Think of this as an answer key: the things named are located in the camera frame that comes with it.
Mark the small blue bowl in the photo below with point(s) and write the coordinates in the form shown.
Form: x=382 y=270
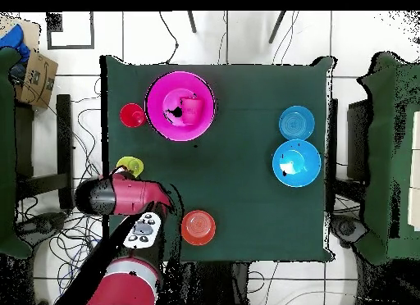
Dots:
x=296 y=123

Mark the yellow cup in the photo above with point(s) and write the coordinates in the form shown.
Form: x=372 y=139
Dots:
x=133 y=163

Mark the cardboard box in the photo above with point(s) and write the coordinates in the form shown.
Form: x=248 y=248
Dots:
x=37 y=78

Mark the red cup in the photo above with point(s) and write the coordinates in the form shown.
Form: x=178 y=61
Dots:
x=131 y=116

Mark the black monitor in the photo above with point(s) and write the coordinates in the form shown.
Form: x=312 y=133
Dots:
x=357 y=137

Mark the blue cloth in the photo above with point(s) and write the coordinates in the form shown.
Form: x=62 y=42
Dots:
x=14 y=39

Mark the dark green tablecloth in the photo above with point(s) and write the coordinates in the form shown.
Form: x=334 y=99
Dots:
x=246 y=203

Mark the green cloth on side table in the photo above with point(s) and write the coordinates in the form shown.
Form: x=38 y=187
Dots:
x=377 y=154
x=6 y=154

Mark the large blue bowl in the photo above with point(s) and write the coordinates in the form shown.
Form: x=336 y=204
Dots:
x=305 y=160

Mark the dark grey stand base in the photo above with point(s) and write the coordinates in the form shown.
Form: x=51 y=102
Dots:
x=347 y=228
x=42 y=224

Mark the large pink bowl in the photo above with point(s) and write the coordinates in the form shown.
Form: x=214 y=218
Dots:
x=157 y=98

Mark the black chair frame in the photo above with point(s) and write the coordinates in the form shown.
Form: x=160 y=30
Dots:
x=64 y=137

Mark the crimson cup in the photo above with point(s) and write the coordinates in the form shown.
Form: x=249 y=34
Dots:
x=192 y=110

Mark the dark tripod leg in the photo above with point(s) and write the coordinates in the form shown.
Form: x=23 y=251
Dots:
x=276 y=28
x=192 y=22

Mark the orange bowl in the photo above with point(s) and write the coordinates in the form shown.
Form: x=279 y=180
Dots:
x=198 y=227

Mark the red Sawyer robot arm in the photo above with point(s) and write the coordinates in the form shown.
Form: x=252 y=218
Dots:
x=131 y=193

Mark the white box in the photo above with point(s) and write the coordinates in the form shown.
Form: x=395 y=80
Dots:
x=416 y=170

